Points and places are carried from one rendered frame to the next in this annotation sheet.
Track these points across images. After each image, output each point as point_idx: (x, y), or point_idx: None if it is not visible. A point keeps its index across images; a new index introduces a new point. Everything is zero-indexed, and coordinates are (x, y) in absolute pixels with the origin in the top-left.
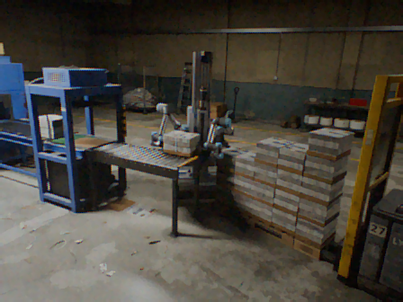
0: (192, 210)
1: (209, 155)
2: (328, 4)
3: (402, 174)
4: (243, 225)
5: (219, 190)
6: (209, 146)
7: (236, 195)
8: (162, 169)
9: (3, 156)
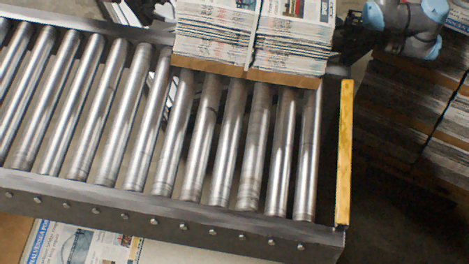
0: (260, 188)
1: (379, 45)
2: None
3: None
4: (446, 220)
5: (366, 119)
6: (396, 20)
7: (440, 149)
8: (259, 241)
9: None
